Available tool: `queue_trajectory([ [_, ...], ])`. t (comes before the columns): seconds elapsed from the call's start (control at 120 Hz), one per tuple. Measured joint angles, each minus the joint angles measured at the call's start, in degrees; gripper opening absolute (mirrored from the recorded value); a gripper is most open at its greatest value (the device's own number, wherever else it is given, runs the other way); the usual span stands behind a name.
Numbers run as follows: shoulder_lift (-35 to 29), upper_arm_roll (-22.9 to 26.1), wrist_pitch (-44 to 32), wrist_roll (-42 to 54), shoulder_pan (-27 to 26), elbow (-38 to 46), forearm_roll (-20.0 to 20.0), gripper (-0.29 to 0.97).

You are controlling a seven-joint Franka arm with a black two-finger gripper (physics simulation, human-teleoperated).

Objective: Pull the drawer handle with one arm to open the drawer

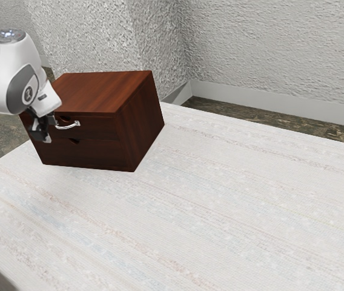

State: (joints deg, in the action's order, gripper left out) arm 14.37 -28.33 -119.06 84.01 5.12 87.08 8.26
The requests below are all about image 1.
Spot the dark brown wooden drawer cabinet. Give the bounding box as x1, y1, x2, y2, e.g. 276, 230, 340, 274
19, 70, 165, 173

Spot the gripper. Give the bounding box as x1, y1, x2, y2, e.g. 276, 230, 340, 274
26, 106, 59, 144

